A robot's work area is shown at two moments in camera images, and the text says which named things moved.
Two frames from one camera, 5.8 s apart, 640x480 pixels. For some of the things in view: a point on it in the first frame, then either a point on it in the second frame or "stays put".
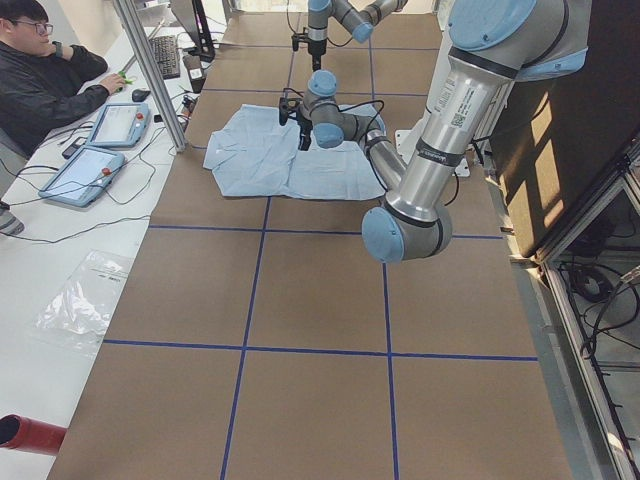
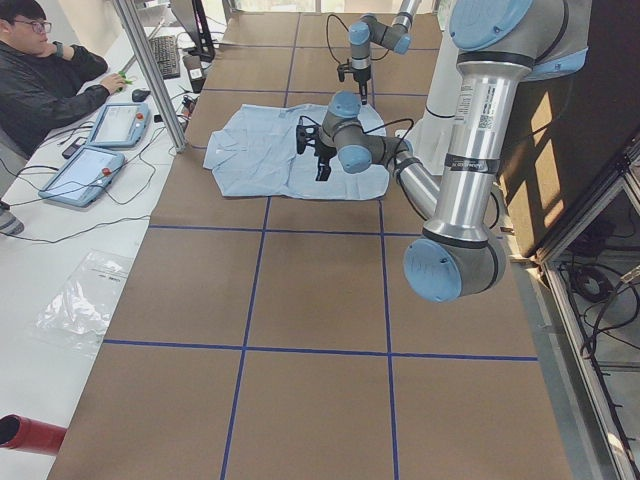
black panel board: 561,141 stays put
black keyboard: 166,51 stays put
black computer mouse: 138,95 stays put
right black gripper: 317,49 to 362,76
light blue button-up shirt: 253,155 stays put
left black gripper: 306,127 to 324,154
